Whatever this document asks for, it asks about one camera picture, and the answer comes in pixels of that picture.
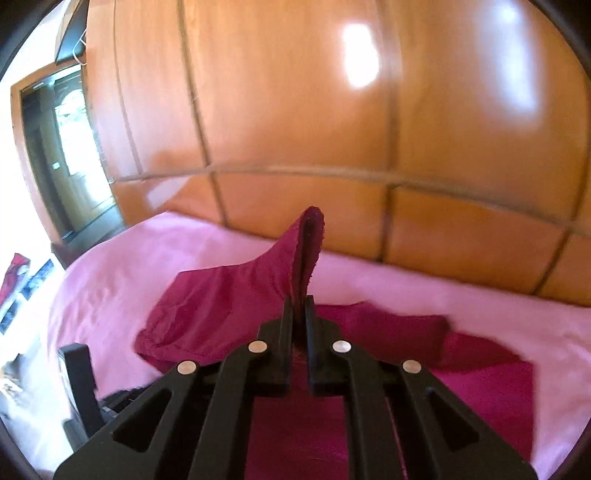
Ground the dark board atop wardrobe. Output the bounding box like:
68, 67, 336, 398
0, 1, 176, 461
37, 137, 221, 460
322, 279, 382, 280
54, 0, 90, 64

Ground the pink bedspread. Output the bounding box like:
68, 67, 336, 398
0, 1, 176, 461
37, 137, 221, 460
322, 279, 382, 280
46, 211, 591, 480

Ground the white box with blue print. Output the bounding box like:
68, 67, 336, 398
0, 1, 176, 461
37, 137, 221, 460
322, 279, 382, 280
21, 259, 55, 298

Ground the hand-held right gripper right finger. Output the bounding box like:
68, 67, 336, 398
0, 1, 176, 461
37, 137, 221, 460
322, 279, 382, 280
305, 296, 539, 480

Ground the dark red cloth garment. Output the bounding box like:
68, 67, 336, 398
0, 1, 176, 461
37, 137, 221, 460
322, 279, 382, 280
134, 206, 536, 480

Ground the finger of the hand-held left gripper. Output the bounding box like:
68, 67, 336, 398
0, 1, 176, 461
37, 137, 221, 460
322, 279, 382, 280
58, 344, 106, 439

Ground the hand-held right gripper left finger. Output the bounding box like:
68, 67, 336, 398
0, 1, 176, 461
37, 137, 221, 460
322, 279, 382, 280
54, 295, 294, 480

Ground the red cloth on shelf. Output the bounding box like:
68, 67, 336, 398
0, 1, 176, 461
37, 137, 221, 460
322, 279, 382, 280
0, 253, 29, 303

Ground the wooden wardrobe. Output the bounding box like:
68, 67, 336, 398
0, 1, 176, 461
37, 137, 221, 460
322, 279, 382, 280
85, 0, 591, 308

